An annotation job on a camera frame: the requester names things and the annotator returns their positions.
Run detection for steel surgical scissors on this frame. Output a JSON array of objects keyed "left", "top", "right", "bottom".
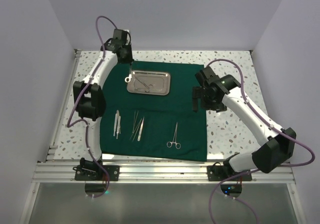
[{"left": 124, "top": 63, "right": 132, "bottom": 83}]

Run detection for dark green surgical cloth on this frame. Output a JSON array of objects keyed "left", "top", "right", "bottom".
[{"left": 99, "top": 61, "right": 208, "bottom": 162}]

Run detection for steel ring-handle hemostat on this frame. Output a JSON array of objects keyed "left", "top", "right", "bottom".
[{"left": 166, "top": 123, "right": 181, "bottom": 149}]

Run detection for thin steel tweezers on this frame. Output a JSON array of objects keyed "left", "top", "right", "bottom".
[
  {"left": 130, "top": 119, "right": 142, "bottom": 141},
  {"left": 133, "top": 111, "right": 139, "bottom": 130}
]

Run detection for wide steel tweezers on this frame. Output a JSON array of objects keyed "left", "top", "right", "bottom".
[{"left": 137, "top": 117, "right": 145, "bottom": 141}]

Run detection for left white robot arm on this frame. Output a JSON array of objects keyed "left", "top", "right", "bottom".
[{"left": 67, "top": 28, "right": 133, "bottom": 182}]

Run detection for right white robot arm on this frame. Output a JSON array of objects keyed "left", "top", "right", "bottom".
[{"left": 192, "top": 67, "right": 297, "bottom": 180}]

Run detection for steel instrument tray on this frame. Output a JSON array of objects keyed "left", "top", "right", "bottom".
[{"left": 127, "top": 70, "right": 171, "bottom": 96}]

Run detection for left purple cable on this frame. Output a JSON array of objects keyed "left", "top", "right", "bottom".
[{"left": 65, "top": 16, "right": 118, "bottom": 198}]

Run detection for purple cable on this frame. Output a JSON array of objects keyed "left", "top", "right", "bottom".
[
  {"left": 206, "top": 59, "right": 316, "bottom": 224},
  {"left": 65, "top": 16, "right": 118, "bottom": 198}
]

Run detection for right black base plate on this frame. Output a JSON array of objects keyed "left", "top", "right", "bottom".
[{"left": 206, "top": 163, "right": 253, "bottom": 181}]

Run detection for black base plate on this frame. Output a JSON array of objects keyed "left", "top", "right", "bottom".
[
  {"left": 206, "top": 163, "right": 253, "bottom": 181},
  {"left": 73, "top": 165, "right": 120, "bottom": 181}
]

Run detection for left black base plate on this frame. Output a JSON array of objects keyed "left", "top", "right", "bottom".
[{"left": 73, "top": 165, "right": 120, "bottom": 181}]

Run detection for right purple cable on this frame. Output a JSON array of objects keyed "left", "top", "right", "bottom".
[{"left": 206, "top": 59, "right": 316, "bottom": 224}]

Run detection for left side aluminium rail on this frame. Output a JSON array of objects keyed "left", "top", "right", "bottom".
[{"left": 44, "top": 49, "right": 82, "bottom": 162}]

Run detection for aluminium mounting rail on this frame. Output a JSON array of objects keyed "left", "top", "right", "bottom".
[{"left": 31, "top": 159, "right": 295, "bottom": 184}]

